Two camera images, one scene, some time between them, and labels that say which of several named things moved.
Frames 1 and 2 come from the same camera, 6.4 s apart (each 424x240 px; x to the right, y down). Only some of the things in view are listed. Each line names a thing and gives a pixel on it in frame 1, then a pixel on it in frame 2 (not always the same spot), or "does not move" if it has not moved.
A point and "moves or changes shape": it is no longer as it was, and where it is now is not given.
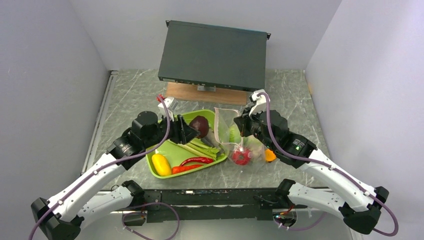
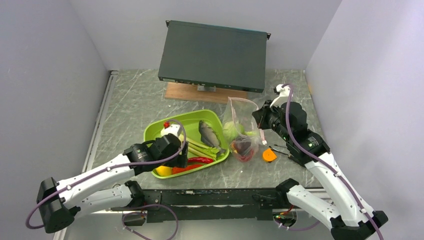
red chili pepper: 197,160 does not move
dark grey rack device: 208,56 does not move
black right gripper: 243,121 -> 261,114
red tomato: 241,158 moves or changes shape
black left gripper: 182,133 -> 180,160
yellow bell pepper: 161,165 does not move
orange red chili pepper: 178,169 does not move
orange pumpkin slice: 269,155 does not move
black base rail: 213,206 does not move
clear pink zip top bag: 243,151 moves or changes shape
